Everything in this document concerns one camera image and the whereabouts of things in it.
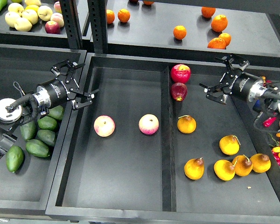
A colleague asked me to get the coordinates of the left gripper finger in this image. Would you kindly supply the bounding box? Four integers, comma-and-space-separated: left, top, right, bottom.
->
69, 87, 99, 110
50, 59, 85, 86

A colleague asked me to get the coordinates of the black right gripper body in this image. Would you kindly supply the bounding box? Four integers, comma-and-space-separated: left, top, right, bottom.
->
223, 72, 264, 102

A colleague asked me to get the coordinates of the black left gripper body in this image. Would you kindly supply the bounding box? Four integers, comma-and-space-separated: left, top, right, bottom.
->
36, 76, 78, 108

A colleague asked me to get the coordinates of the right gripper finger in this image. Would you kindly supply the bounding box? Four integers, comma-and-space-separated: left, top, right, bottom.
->
214, 54, 250, 76
199, 81, 230, 104

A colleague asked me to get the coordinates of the yellow pear with brown top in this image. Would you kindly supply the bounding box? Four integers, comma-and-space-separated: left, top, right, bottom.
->
184, 157, 204, 180

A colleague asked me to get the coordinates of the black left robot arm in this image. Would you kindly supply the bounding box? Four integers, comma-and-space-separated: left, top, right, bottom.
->
0, 59, 98, 159

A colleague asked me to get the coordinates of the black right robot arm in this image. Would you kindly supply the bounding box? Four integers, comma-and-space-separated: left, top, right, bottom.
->
199, 54, 280, 138

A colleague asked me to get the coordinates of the green avocado top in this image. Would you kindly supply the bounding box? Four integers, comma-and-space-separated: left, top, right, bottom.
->
48, 105, 64, 121

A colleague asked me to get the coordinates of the yellow pear near divider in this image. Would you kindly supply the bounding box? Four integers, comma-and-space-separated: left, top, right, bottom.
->
177, 115, 196, 134

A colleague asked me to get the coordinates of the yellow pear upper right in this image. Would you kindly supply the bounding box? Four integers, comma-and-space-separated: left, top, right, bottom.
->
219, 134, 240, 155

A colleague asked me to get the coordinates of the red cherry tomato bunch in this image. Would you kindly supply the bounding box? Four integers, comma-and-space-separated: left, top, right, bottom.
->
261, 76, 272, 87

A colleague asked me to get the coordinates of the orange on shelf right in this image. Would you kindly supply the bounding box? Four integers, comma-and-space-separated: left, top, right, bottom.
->
218, 33, 231, 46

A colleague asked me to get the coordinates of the orange on shelf front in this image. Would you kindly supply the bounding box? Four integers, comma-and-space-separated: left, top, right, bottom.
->
207, 37, 226, 49

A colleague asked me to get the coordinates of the pink yellow apple left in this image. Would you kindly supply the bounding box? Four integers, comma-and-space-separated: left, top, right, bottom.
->
94, 115, 115, 137

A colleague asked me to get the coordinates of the pink yellow apple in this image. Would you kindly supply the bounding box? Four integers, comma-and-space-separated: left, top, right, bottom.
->
94, 115, 115, 137
138, 114, 159, 135

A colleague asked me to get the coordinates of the dark red apple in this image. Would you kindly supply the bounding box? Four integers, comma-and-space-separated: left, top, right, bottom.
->
170, 82, 188, 101

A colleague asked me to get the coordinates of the orange on shelf large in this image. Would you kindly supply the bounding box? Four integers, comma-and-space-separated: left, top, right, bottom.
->
211, 14, 228, 33

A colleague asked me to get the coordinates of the red apple on shelf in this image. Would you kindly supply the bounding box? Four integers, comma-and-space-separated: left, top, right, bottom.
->
45, 21, 61, 34

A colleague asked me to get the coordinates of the black upper right shelf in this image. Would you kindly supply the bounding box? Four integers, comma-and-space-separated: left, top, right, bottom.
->
107, 0, 280, 68

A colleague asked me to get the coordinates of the bright red apple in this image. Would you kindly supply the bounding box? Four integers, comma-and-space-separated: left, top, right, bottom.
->
171, 64, 191, 84

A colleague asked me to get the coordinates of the red chili pepper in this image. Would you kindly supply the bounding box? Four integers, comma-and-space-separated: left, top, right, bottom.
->
263, 117, 277, 127

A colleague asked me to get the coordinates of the pink peach on shelf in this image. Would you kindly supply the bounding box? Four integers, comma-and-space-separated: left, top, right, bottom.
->
50, 13, 64, 28

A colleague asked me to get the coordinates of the orange on shelf top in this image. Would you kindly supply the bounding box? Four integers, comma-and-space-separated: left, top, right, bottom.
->
201, 7, 216, 19

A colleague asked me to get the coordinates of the pale yellow apple front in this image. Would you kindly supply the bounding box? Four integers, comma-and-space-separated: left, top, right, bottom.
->
14, 17, 32, 32

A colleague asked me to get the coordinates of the pale yellow apple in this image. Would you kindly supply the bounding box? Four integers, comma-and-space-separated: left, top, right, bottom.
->
21, 9, 39, 25
37, 5, 53, 21
14, 17, 32, 32
5, 12, 21, 28
8, 2, 24, 15

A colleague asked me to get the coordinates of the pale yellow apple right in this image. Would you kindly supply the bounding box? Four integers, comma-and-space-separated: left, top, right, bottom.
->
37, 5, 53, 21

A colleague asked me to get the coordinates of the pale yellow apple centre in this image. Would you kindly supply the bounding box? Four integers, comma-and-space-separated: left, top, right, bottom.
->
21, 9, 39, 25

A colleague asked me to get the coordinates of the orange on shelf centre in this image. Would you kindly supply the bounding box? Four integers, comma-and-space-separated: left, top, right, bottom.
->
173, 25, 187, 40

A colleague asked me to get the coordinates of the pale yellow apple left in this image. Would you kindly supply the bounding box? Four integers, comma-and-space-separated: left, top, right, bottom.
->
5, 12, 21, 28

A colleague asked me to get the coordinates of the pale yellow apple top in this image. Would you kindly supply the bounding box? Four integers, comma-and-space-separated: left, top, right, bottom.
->
8, 2, 24, 15

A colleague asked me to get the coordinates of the pink yellow apple middle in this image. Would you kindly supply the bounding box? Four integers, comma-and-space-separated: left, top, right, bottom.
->
138, 114, 159, 135

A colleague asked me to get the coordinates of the orange on shelf left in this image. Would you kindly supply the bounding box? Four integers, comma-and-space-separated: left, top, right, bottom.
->
106, 9, 115, 24

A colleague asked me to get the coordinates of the black left tray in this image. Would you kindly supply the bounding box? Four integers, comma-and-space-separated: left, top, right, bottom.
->
0, 44, 86, 217

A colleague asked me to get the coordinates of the black shelf post left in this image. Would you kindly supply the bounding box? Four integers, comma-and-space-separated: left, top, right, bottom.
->
59, 0, 83, 49

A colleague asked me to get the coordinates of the black shelf post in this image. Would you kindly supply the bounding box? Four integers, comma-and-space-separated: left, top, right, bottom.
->
59, 0, 83, 49
87, 0, 108, 54

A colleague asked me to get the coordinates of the black shelf post right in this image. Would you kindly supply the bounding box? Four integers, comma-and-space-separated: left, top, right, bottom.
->
87, 0, 108, 54

